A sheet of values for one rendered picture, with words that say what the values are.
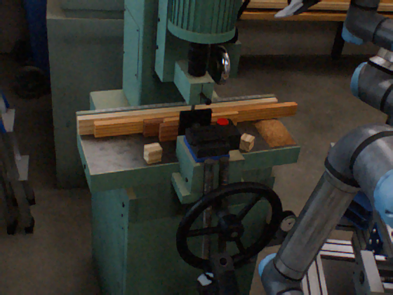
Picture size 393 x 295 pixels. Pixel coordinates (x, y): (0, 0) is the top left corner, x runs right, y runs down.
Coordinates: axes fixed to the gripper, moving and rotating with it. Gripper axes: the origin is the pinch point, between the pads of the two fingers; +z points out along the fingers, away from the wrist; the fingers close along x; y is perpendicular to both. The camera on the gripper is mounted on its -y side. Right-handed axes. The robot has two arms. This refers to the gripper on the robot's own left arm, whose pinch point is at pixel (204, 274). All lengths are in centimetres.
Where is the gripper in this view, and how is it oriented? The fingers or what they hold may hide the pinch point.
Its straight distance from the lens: 137.5
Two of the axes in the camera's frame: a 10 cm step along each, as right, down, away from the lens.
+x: 9.2, -1.1, 3.8
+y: 0.7, 9.9, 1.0
